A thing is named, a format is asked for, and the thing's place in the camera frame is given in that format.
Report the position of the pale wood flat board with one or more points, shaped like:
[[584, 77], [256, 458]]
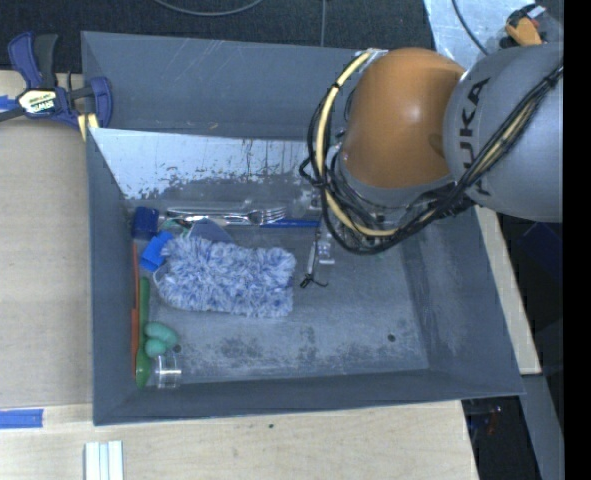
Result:
[[40, 268]]

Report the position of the teal green toy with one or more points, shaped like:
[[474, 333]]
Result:
[[160, 338]]

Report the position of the orange stick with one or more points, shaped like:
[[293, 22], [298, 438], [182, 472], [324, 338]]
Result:
[[135, 318]]

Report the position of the dark blue cup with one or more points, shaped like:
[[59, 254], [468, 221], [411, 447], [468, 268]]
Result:
[[144, 222]]

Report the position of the grey-blue flat piece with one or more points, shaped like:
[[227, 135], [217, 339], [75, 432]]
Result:
[[210, 230]]

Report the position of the clear glass thing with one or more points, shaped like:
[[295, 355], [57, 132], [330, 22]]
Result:
[[305, 207]]

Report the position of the blue and white fluffy duster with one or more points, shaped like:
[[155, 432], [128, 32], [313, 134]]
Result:
[[225, 278]]

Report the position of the blue plastic clip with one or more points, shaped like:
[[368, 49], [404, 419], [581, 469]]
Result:
[[153, 253]]

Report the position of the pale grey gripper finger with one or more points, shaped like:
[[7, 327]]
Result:
[[326, 252]]

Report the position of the grey metal bin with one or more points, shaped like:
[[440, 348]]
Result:
[[285, 348]]

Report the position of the silver metal fork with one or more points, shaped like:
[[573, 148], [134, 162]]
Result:
[[215, 214]]

